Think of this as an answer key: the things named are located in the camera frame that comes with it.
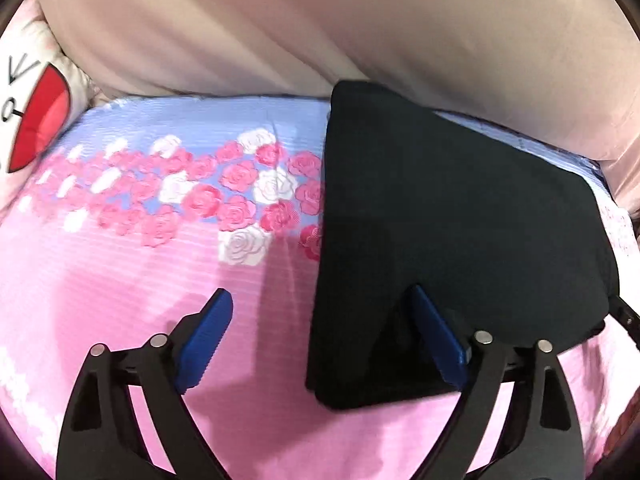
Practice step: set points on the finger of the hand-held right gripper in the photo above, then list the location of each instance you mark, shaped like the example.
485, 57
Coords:
627, 322

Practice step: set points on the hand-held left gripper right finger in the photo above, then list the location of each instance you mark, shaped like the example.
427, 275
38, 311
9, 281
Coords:
440, 340

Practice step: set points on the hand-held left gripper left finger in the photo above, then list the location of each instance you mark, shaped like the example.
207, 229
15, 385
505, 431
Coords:
207, 340

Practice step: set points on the black pants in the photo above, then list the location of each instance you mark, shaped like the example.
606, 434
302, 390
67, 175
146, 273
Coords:
450, 210

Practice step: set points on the pink floral bedsheet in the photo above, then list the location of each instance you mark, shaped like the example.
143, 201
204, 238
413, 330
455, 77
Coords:
125, 285

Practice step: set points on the white pillow with red print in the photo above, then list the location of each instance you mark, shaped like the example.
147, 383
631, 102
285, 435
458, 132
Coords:
40, 105

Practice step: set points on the beige quilt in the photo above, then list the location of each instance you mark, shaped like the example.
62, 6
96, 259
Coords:
300, 25

